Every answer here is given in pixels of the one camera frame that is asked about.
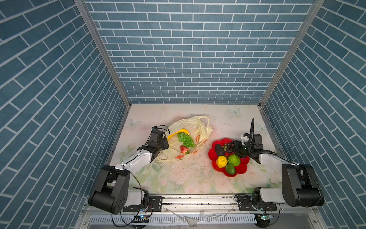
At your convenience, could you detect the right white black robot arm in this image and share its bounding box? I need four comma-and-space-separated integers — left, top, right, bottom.
226, 133, 325, 208

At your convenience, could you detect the yellow banana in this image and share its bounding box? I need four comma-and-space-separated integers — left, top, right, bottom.
167, 129, 190, 140

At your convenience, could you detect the yellow lemon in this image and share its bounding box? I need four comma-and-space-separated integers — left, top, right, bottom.
216, 156, 228, 169

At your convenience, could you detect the dark green lime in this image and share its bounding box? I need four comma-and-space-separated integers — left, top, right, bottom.
225, 163, 236, 176

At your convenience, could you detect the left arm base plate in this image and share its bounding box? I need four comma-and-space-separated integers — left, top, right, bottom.
123, 196, 163, 213

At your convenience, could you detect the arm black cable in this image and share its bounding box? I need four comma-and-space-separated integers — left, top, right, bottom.
111, 124, 171, 228
234, 118, 325, 227

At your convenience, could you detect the green grape bunch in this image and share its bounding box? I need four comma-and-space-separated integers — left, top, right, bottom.
177, 133, 195, 148

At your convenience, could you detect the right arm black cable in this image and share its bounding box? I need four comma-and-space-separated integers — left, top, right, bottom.
234, 118, 325, 227

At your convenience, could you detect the red flower-shaped plate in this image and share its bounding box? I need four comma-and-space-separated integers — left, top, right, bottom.
208, 138, 250, 177

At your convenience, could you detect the aluminium front rail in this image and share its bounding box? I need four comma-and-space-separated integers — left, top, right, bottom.
148, 193, 318, 214

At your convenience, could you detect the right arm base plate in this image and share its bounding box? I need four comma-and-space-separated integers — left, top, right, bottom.
234, 194, 277, 212

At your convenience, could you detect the dark avocado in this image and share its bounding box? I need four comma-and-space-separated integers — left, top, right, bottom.
215, 144, 226, 156

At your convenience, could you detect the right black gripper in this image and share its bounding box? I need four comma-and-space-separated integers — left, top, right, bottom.
227, 140, 253, 158

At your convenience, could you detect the red strawberry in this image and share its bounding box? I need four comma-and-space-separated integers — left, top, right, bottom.
180, 145, 189, 155

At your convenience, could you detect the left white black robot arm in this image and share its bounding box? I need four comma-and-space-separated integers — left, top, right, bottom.
88, 127, 169, 215

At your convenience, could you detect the light green pear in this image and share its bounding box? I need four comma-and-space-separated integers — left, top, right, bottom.
227, 154, 241, 167

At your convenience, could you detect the dark purple plum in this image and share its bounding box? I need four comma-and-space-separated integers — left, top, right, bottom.
238, 145, 248, 157

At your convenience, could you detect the cream printed plastic bag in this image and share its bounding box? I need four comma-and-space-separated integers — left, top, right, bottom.
158, 115, 213, 162

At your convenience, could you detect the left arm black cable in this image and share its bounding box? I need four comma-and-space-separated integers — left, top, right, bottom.
111, 124, 171, 228

